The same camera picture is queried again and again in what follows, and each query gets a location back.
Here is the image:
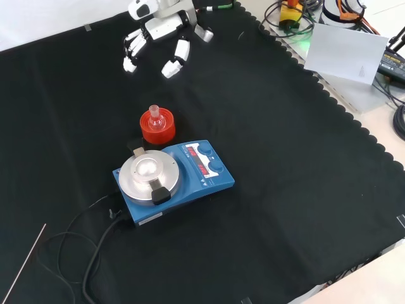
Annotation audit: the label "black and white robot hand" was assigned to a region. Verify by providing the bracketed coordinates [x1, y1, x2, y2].
[122, 9, 215, 79]

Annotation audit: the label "clear round-bottom flask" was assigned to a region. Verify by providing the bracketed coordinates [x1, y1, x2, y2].
[149, 104, 166, 132]

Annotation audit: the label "yellow stop button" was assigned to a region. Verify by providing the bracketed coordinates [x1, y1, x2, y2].
[278, 0, 305, 30]

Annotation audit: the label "black bench cloth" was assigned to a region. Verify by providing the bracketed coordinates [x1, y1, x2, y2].
[0, 0, 405, 304]

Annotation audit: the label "blue-base heater with steel plate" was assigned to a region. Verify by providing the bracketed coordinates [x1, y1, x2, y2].
[112, 138, 235, 229]

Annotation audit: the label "pale white board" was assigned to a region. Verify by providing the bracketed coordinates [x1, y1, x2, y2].
[303, 22, 389, 86]

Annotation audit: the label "black power adapter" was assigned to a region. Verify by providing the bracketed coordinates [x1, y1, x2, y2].
[376, 52, 405, 82]

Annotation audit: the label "black tripod leg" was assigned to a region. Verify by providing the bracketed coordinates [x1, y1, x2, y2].
[388, 27, 405, 53]

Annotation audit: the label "thin steel rod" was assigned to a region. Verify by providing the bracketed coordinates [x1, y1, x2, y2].
[0, 223, 47, 304]

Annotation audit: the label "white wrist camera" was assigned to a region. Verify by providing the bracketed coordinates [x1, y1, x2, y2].
[127, 0, 156, 20]

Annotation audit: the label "green cable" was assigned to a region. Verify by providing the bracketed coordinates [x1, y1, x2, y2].
[202, 0, 235, 12]

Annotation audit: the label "black cable loops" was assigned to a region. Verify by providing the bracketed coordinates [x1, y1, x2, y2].
[258, 0, 315, 39]

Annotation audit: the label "orange flask support ring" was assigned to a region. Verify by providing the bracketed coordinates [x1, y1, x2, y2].
[140, 108, 177, 146]

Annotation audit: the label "orange cable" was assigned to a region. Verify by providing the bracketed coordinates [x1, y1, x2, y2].
[338, 0, 380, 35]

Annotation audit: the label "thin black cable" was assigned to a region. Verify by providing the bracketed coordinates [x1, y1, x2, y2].
[36, 194, 110, 304]

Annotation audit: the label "thick black power cable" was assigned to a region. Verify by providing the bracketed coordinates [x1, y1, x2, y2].
[82, 215, 134, 304]

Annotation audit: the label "black coiled cable bundle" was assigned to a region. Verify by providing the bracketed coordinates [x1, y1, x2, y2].
[392, 104, 405, 142]

